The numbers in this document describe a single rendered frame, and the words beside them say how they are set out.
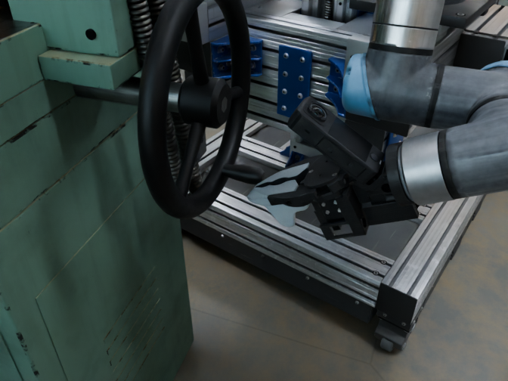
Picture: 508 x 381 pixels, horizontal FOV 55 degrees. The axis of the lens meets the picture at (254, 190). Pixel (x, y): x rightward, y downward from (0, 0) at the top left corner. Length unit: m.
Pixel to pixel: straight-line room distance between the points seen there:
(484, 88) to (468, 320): 0.98
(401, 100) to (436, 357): 0.91
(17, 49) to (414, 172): 0.44
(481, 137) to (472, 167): 0.03
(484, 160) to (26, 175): 0.50
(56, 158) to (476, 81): 0.51
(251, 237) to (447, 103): 0.86
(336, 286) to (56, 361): 0.73
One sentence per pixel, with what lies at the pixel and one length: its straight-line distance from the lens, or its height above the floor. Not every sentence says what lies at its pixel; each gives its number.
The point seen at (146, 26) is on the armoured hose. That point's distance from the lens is 0.60.
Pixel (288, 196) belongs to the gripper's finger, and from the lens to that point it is 0.57.
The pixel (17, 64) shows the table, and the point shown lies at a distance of 0.60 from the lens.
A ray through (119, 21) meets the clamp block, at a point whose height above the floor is 0.91.
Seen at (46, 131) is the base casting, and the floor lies 0.78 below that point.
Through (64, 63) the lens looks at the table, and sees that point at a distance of 0.60.
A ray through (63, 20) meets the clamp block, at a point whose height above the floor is 0.91.
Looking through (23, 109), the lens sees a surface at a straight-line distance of 0.61.
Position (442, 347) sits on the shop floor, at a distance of 1.41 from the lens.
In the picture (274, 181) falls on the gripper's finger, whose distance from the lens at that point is 0.63.
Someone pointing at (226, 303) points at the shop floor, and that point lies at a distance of 1.42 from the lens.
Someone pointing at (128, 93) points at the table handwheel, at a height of 0.81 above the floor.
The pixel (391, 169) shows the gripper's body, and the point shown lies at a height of 0.78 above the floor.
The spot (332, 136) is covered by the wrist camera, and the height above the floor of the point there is 0.81.
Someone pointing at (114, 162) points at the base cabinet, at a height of 0.66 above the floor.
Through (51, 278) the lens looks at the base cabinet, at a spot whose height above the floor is 0.59.
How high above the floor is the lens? 1.07
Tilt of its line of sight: 36 degrees down
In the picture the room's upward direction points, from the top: straight up
